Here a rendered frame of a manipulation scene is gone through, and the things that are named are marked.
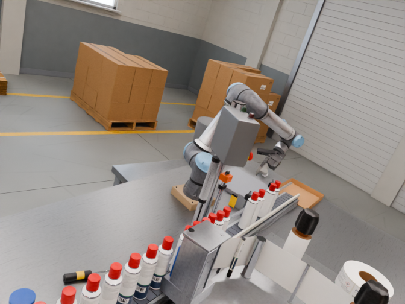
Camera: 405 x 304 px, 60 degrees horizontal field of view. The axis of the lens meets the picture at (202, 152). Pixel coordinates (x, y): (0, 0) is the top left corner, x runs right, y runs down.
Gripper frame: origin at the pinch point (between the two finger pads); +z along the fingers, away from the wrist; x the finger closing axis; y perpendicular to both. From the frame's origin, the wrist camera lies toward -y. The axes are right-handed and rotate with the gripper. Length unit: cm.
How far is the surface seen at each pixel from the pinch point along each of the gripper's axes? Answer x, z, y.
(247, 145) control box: -79, 17, 3
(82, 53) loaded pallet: 193, -42, -328
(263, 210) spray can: -15.6, 19.2, 18.5
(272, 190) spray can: -22.9, 9.3, 15.8
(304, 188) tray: 51, -27, 27
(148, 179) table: -12, 46, -44
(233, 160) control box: -76, 24, 2
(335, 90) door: 307, -282, -32
